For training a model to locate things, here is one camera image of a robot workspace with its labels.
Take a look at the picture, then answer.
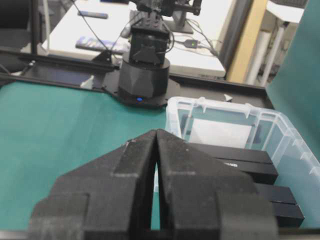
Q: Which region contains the white background desk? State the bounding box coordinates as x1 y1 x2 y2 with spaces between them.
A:
44 0 226 78

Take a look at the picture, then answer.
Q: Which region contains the black realsense box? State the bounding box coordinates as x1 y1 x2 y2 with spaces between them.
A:
253 183 306 228
190 143 278 185

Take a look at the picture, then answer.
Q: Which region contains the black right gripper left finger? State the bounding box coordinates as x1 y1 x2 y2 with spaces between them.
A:
27 130 156 240

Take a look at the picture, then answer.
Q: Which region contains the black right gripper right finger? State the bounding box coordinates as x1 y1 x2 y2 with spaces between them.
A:
156 129 278 240

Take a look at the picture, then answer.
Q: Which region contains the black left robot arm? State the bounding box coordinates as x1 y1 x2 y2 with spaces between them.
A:
117 0 202 104

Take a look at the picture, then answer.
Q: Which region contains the black monitor stand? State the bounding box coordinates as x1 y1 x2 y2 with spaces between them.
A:
164 11 194 34

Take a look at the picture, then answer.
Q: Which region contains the clear plastic storage case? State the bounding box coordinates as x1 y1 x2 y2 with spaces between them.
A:
165 97 320 229

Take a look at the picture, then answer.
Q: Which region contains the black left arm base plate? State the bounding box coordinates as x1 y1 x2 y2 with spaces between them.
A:
101 73 181 109

